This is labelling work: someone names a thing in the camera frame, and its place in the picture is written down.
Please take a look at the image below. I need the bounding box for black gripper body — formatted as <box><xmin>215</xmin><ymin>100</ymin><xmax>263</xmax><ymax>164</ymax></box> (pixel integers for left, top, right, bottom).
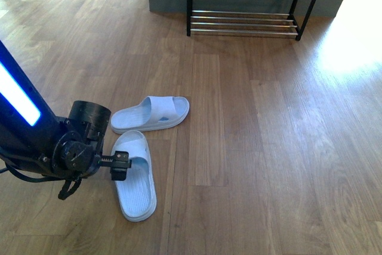
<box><xmin>53</xmin><ymin>100</ymin><xmax>111</xmax><ymax>180</ymax></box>

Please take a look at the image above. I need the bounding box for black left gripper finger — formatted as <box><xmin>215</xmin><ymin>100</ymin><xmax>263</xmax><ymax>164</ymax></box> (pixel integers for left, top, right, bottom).
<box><xmin>98</xmin><ymin>151</ymin><xmax>132</xmax><ymax>181</ymax></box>

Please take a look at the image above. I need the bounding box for light blue slipper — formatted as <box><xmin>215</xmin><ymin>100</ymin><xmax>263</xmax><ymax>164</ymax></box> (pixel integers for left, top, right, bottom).
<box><xmin>110</xmin><ymin>96</ymin><xmax>190</xmax><ymax>134</ymax></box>
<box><xmin>112</xmin><ymin>130</ymin><xmax>157</xmax><ymax>222</ymax></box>

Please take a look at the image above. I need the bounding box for black metal shoe rack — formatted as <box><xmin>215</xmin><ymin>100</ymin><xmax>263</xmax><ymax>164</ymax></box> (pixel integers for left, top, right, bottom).
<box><xmin>186</xmin><ymin>0</ymin><xmax>317</xmax><ymax>41</ymax></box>

